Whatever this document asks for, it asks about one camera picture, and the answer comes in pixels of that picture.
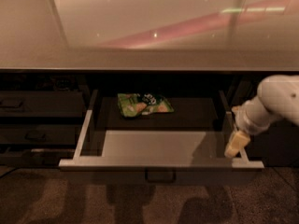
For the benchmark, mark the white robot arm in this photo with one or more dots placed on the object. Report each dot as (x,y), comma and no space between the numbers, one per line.
(277,98)

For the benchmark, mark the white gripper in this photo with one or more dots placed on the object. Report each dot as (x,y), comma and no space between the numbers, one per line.
(245,120)

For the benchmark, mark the green snack bag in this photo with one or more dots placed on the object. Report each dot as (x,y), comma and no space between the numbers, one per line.
(132,105)

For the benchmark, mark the dark items in left drawer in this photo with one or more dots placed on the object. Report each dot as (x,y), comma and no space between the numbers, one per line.
(37,82)

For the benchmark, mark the grey drawer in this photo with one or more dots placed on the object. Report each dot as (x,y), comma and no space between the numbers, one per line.
(27,159)
(182,148)
(37,104)
(39,134)

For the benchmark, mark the white object in bottom drawer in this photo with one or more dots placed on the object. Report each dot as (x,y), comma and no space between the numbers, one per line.
(49,150)

